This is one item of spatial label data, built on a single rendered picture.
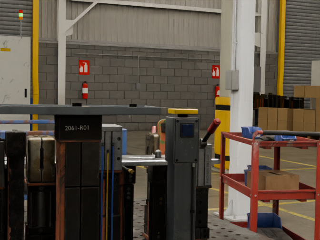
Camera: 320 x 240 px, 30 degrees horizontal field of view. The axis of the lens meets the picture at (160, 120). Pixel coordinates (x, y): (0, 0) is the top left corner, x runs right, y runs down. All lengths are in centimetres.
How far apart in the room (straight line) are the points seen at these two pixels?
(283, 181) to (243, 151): 186
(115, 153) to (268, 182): 231
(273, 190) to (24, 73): 667
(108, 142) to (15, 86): 829
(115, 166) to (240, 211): 421
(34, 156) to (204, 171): 46
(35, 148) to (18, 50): 832
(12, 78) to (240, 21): 505
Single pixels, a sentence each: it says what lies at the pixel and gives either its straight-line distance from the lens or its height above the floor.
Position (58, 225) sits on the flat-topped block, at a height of 89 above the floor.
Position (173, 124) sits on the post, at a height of 112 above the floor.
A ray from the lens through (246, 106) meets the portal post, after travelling 564.
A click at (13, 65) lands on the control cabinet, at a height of 154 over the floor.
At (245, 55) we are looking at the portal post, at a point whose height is 154.
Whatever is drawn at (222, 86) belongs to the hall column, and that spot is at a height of 125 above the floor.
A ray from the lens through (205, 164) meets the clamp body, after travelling 165.
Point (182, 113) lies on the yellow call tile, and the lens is 145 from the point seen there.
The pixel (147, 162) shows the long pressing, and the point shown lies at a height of 100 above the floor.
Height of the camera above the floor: 121
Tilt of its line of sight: 3 degrees down
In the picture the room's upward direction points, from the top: 1 degrees clockwise
